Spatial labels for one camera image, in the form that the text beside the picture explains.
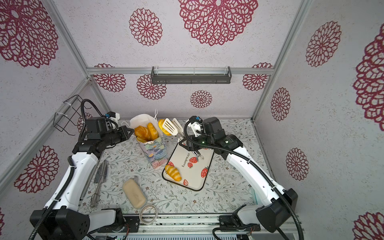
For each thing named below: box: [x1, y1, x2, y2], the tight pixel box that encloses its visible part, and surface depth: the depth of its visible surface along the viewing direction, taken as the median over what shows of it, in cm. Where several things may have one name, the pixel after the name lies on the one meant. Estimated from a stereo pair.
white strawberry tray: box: [162, 144, 215, 191], surface depth 94 cm
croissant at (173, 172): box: [165, 164, 182, 182], surface depth 90 cm
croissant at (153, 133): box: [147, 122, 159, 141], surface depth 92 cm
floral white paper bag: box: [130, 114, 162, 133], surface depth 90 cm
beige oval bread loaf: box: [122, 178, 146, 209], surface depth 81 cm
